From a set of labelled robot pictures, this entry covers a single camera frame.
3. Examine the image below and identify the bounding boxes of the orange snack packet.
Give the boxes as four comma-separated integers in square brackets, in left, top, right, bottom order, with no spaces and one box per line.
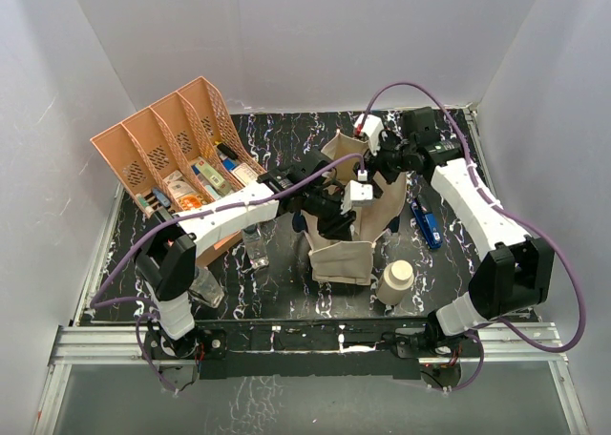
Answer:
[178,193,207,211]

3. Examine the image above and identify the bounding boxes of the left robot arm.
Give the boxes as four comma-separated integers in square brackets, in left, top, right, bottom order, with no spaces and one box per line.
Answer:
[134,150,364,358]

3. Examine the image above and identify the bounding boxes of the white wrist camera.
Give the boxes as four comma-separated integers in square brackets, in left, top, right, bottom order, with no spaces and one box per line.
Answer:
[341,169,374,214]
[354,114,384,155]

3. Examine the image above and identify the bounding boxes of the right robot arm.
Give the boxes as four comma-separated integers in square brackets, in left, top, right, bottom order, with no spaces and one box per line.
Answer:
[356,107,555,356]

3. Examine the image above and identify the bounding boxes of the clear square bottle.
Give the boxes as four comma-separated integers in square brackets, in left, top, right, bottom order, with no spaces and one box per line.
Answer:
[188,266,224,308]
[242,224,269,270]

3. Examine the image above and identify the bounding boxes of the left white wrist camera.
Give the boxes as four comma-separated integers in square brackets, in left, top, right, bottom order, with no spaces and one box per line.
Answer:
[341,169,374,214]

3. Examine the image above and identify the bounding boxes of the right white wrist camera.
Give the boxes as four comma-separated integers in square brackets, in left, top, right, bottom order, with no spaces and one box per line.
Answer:
[354,114,384,155]

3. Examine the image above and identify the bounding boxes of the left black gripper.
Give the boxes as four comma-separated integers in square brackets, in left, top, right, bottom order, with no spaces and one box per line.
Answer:
[302,186,356,242]

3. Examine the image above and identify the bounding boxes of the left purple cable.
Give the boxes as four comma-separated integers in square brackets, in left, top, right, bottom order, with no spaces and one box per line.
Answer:
[89,153,369,393]

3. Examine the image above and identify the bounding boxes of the beige canvas tote bag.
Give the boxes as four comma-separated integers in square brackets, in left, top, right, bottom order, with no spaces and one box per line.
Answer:
[292,133,407,285]

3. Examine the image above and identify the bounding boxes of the white label box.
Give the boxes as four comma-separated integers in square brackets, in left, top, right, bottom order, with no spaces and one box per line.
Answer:
[230,162,259,187]

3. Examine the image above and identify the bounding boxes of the pink plastic desk organizer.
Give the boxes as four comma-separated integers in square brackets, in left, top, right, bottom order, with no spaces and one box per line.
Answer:
[89,75,287,268]

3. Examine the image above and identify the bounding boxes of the purple cable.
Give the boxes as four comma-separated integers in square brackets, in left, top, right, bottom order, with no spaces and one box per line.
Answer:
[89,153,369,393]
[365,81,587,391]

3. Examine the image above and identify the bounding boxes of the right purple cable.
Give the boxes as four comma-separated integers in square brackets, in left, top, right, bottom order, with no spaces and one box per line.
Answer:
[365,81,587,391]

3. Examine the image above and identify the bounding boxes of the beige small carton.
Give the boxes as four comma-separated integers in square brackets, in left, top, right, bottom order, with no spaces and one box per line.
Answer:
[195,157,231,195]

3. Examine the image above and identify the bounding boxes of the tilted clear square bottle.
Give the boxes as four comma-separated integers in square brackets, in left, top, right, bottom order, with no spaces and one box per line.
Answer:
[188,266,224,308]

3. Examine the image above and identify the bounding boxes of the cream cylindrical bottle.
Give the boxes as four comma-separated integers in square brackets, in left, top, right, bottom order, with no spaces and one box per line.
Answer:
[376,260,414,305]

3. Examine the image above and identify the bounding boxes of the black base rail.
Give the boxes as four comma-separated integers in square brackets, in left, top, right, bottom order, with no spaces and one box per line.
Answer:
[137,317,483,381]

